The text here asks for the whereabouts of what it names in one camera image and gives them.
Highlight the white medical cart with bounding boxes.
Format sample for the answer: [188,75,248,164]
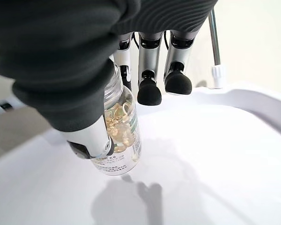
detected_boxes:
[0,81,281,225]

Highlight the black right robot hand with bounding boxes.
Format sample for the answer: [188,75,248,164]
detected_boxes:
[0,0,220,160]

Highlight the clear bottle yellow capsules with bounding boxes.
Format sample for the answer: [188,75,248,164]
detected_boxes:
[90,58,142,176]

